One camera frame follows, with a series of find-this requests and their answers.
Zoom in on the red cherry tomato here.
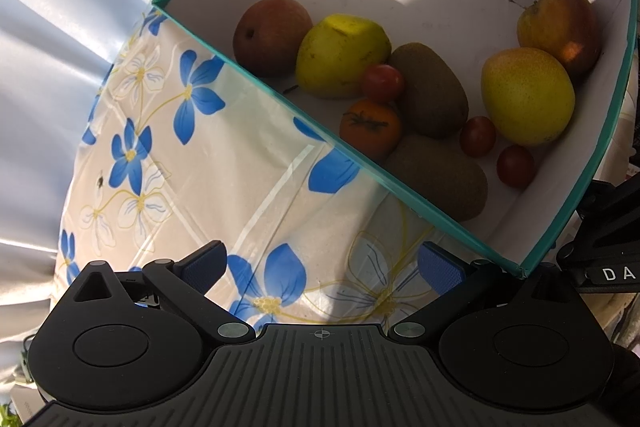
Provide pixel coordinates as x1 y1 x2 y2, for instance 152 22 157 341
459 116 497 158
496 144 536 188
361 64 405 102

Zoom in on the blue floral tablecloth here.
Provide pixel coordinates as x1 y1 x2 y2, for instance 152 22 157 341
57 0 526 328

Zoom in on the white curtain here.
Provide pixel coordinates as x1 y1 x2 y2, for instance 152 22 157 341
0 0 188 308

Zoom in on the orange tangerine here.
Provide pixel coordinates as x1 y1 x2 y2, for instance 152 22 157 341
339 99 402 160

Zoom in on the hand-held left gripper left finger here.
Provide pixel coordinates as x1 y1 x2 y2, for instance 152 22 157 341
74 241 255 343

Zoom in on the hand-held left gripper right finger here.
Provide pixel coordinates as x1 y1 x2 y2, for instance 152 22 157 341
389 241 583 343

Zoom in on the brown kiwi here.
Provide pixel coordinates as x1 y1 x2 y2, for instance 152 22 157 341
384 137 488 222
390 43 469 138

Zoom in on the yellow-green pear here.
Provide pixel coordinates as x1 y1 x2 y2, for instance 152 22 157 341
295 14 392 100
481 47 576 146

